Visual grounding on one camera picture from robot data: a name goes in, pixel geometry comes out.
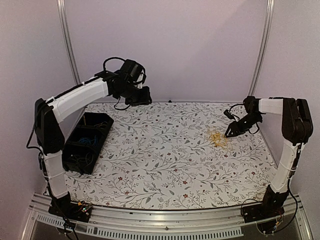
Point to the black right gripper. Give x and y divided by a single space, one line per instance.
233 126

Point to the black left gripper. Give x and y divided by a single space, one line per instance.
145 100

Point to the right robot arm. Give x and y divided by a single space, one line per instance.
296 129

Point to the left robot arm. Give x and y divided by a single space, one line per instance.
126 83

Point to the floral patterned table mat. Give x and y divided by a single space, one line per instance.
167 156

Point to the black three-compartment bin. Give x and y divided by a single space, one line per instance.
83 147

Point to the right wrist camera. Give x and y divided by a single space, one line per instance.
230 115

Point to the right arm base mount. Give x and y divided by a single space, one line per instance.
262 212

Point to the left aluminium corner post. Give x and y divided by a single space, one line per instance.
61 7

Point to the aluminium corner post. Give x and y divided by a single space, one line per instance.
61 7
270 4

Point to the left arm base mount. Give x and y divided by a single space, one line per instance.
65 208

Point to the aluminium front rail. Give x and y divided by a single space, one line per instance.
224 223

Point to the right aluminium corner post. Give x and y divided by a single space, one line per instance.
270 4

